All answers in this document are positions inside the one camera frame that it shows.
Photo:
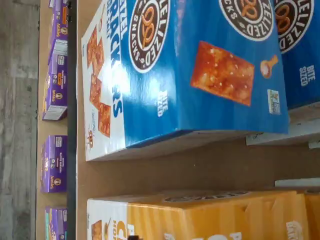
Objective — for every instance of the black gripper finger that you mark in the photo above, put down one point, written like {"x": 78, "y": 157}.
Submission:
{"x": 134, "y": 238}

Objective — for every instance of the yellow white pretzel crackers box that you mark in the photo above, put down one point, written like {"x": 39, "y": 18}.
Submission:
{"x": 200, "y": 220}
{"x": 313, "y": 220}

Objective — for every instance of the brown wooden shelf board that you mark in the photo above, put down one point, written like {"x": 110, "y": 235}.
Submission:
{"x": 50, "y": 127}
{"x": 175, "y": 175}

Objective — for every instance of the purple pasta box teal label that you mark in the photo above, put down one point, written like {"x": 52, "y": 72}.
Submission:
{"x": 57, "y": 225}

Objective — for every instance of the blue white pretzel crackers box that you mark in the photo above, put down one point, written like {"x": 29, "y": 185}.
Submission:
{"x": 305, "y": 87}
{"x": 200, "y": 112}

